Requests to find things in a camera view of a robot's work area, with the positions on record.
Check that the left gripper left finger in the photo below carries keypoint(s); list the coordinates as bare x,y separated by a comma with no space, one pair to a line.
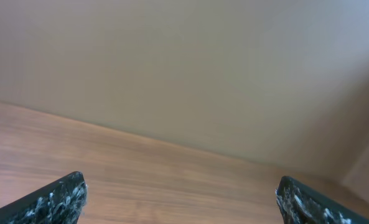
59,202

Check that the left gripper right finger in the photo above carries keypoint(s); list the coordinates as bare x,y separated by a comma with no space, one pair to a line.
300,204

